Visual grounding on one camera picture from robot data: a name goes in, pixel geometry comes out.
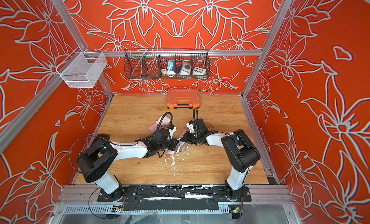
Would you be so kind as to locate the black wire wall basket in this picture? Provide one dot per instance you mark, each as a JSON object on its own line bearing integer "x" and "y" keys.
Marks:
{"x": 152, "y": 63}

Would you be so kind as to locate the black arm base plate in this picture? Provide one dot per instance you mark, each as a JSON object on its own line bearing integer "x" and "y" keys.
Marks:
{"x": 215, "y": 192}

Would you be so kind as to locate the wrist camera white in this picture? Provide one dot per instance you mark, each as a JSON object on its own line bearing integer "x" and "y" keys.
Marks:
{"x": 191, "y": 126}
{"x": 171, "y": 129}

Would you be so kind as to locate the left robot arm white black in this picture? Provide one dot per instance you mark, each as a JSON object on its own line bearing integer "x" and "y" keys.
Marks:
{"x": 96, "y": 160}

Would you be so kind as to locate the blue small box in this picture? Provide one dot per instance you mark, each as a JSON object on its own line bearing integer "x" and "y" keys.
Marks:
{"x": 171, "y": 66}

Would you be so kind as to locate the white button box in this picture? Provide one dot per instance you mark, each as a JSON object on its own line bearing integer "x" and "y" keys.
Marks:
{"x": 198, "y": 72}

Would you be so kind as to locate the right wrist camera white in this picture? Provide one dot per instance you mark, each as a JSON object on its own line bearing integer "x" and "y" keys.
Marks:
{"x": 191, "y": 126}

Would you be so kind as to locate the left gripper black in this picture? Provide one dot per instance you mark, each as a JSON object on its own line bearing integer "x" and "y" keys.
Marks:
{"x": 174, "y": 143}

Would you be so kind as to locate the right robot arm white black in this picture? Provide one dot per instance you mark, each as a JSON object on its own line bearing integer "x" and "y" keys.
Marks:
{"x": 241, "y": 152}

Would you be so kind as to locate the clear brown protractor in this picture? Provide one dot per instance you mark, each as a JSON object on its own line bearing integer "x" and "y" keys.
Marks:
{"x": 209, "y": 126}

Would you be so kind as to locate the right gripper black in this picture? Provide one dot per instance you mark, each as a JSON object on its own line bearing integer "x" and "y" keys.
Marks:
{"x": 187, "y": 139}

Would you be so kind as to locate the orange plastic tool case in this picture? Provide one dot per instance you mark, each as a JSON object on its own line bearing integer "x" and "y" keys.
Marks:
{"x": 183, "y": 98}

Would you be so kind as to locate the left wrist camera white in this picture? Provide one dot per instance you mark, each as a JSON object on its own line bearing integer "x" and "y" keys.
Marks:
{"x": 171, "y": 129}

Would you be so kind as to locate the white wire wall basket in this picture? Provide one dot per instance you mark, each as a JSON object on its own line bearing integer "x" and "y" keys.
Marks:
{"x": 82, "y": 71}

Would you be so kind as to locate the pink ruler set pouch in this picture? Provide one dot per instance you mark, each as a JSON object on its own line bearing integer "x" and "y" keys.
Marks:
{"x": 180, "y": 146}

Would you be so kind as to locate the white round-dial device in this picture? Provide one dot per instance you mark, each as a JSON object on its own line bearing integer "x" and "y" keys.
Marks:
{"x": 185, "y": 69}

